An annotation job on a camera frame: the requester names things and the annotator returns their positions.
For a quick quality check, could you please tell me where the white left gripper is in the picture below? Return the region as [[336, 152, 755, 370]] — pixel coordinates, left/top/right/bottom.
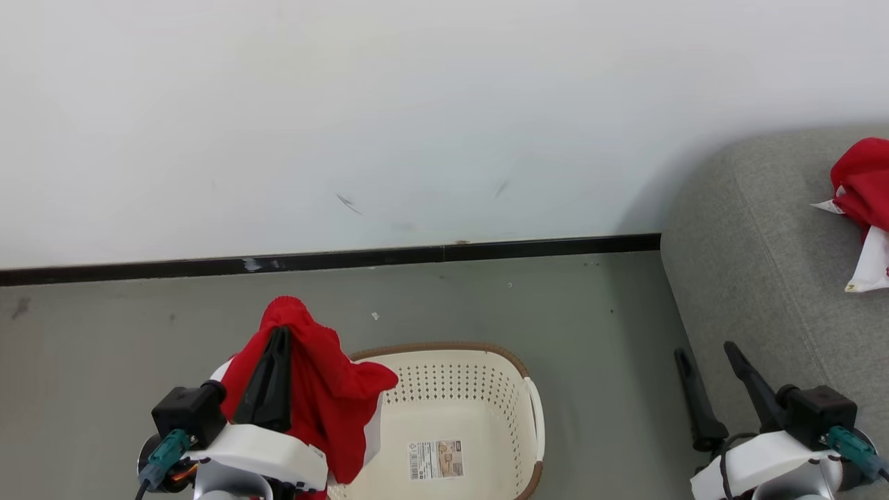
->
[[138, 326, 329, 495]]

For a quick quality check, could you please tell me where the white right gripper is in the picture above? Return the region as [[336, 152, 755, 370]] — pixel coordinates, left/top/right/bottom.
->
[[673, 340, 845, 500]]

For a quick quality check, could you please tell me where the plain red garment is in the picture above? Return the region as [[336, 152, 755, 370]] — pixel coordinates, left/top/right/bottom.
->
[[220, 296, 400, 500]]

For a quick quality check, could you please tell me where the red white striped garment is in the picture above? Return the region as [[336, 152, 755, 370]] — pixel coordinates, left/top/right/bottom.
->
[[811, 137, 889, 294]]

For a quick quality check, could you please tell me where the white perforated laundry basket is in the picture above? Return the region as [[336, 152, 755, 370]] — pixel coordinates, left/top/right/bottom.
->
[[208, 340, 547, 500]]

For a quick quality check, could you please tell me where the grey fabric sofa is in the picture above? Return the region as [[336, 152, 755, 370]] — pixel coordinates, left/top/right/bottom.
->
[[660, 124, 889, 500]]

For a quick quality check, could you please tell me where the black baseboard strip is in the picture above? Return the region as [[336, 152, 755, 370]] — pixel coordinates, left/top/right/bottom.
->
[[0, 233, 662, 288]]

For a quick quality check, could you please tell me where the barcode label sticker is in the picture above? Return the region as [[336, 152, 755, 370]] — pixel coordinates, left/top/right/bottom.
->
[[408, 438, 465, 482]]

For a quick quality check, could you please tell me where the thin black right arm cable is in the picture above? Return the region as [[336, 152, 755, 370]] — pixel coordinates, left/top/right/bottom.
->
[[718, 431, 762, 500]]

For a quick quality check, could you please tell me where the teal left camera plug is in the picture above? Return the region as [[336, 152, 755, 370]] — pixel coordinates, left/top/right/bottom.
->
[[137, 428, 192, 491]]

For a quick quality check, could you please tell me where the teal camera plug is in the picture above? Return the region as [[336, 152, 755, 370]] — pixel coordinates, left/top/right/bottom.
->
[[137, 428, 192, 491], [825, 425, 889, 484]]

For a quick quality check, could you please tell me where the teal right camera plug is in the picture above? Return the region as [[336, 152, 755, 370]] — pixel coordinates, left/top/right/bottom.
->
[[825, 425, 889, 484]]

